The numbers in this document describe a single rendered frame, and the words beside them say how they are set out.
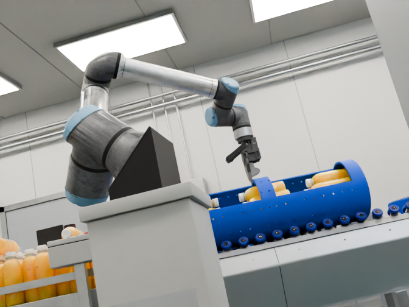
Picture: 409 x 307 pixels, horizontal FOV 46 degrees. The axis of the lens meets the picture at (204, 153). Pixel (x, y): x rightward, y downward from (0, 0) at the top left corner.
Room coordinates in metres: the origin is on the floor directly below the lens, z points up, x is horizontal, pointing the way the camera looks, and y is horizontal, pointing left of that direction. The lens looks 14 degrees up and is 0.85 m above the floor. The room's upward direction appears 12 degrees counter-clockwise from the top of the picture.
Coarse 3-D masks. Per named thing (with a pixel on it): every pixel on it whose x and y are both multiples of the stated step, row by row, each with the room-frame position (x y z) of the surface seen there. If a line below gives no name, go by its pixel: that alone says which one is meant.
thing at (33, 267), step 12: (0, 264) 1.96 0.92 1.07; (12, 264) 1.92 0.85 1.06; (24, 264) 1.96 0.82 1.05; (36, 264) 1.93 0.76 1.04; (48, 264) 1.94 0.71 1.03; (0, 276) 1.95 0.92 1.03; (12, 276) 1.92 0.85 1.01; (24, 276) 1.96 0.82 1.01; (36, 276) 1.94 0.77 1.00; (48, 276) 1.93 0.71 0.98; (36, 288) 1.97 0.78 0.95; (48, 288) 1.93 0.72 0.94; (0, 300) 1.95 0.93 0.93; (12, 300) 1.92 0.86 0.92; (24, 300) 1.96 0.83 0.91; (36, 300) 1.96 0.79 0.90
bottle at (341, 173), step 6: (342, 168) 2.20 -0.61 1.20; (318, 174) 2.18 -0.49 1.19; (324, 174) 2.17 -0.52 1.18; (330, 174) 2.17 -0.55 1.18; (336, 174) 2.17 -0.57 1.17; (342, 174) 2.17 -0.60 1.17; (348, 174) 2.17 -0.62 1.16; (312, 180) 2.18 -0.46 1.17; (318, 180) 2.17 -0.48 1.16; (324, 180) 2.17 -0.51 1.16
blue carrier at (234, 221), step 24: (336, 168) 2.26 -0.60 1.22; (360, 168) 2.09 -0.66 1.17; (216, 192) 2.23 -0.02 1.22; (240, 192) 2.26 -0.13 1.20; (264, 192) 2.05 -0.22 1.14; (312, 192) 2.06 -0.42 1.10; (336, 192) 2.06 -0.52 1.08; (360, 192) 2.07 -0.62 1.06; (216, 216) 2.03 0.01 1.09; (240, 216) 2.04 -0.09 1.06; (264, 216) 2.05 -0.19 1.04; (288, 216) 2.07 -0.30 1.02; (312, 216) 2.09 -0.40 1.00; (336, 216) 2.11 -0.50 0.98; (216, 240) 2.07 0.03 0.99
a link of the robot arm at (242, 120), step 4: (236, 104) 2.14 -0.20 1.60; (240, 104) 2.14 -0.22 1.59; (236, 108) 2.14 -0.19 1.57; (240, 108) 2.14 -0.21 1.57; (244, 108) 2.15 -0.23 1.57; (236, 112) 2.12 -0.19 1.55; (240, 112) 2.14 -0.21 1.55; (244, 112) 2.15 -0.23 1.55; (236, 116) 2.12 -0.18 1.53; (240, 116) 2.14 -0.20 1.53; (244, 116) 2.14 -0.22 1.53; (248, 116) 2.17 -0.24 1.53; (236, 120) 2.13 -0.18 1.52; (240, 120) 2.14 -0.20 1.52; (244, 120) 2.14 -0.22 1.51; (248, 120) 2.16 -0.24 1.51; (236, 124) 2.15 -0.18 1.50; (240, 124) 2.14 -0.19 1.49; (244, 124) 2.14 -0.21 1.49; (248, 124) 2.15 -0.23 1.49; (232, 128) 2.17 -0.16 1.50; (236, 128) 2.15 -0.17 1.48
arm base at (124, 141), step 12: (120, 132) 1.36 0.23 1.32; (132, 132) 1.37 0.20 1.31; (144, 132) 1.38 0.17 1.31; (108, 144) 1.35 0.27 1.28; (120, 144) 1.34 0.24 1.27; (132, 144) 1.33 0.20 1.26; (108, 156) 1.36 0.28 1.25; (120, 156) 1.33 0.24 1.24; (108, 168) 1.40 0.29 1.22; (120, 168) 1.34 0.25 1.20
